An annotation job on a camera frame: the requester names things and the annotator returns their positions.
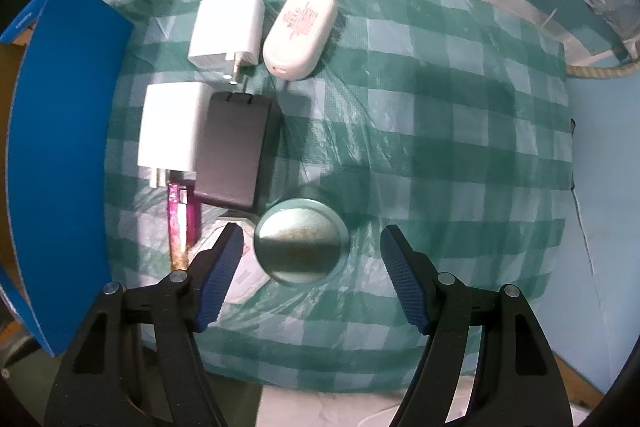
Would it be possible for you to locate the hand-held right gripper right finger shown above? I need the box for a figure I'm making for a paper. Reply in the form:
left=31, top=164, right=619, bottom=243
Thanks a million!
left=380, top=224, right=573, bottom=427

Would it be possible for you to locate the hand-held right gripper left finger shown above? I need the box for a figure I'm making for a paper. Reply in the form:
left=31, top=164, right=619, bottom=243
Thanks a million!
left=44, top=222, right=246, bottom=427

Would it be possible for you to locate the white charger plug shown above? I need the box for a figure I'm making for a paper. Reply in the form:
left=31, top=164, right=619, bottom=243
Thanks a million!
left=187, top=0, right=266, bottom=85
left=137, top=82, right=216, bottom=188

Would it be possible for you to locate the white paper packet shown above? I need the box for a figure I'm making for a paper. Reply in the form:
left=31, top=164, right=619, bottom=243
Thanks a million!
left=210, top=217, right=266, bottom=305

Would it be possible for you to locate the pink lighter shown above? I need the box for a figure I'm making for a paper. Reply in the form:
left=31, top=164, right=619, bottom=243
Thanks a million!
left=167, top=181, right=203, bottom=273

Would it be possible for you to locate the round metal tin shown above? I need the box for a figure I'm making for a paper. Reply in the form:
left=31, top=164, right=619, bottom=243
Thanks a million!
left=253, top=198, right=349, bottom=285

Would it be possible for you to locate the black charger plug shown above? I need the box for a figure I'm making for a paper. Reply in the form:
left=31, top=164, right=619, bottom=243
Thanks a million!
left=193, top=91, right=273, bottom=212

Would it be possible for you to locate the green checkered tablecloth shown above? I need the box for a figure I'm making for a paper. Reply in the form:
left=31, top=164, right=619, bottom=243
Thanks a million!
left=102, top=0, right=573, bottom=393

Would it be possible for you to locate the blue cardboard box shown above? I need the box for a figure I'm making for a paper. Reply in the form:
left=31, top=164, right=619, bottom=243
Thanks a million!
left=0, top=0, right=135, bottom=356

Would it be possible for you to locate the white oval case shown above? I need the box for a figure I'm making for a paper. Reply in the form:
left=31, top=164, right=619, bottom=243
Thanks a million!
left=262, top=0, right=337, bottom=81

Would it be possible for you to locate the beige rope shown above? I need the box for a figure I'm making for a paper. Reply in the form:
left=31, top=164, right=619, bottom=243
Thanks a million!
left=565, top=42, right=640, bottom=80

